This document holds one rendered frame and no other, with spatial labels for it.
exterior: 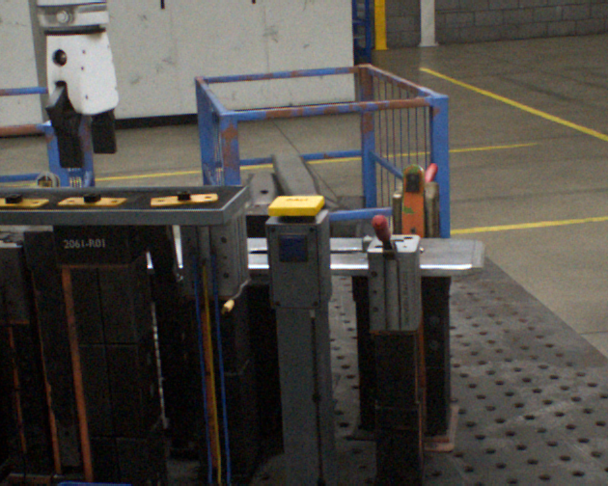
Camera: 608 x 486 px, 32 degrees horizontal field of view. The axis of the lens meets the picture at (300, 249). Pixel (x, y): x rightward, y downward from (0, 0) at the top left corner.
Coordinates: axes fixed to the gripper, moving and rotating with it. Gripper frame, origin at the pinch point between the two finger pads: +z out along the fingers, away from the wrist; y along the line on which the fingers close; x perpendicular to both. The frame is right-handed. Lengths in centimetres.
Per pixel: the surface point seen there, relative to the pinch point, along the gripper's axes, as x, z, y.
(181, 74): 301, 77, 776
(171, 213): -12.9, 6.3, -5.6
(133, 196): -3.6, 6.6, 4.3
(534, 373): -52, 53, 63
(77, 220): -0.9, 7.1, -6.5
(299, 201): -26.7, 6.6, 2.6
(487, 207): 0, 122, 475
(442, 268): -41, 23, 28
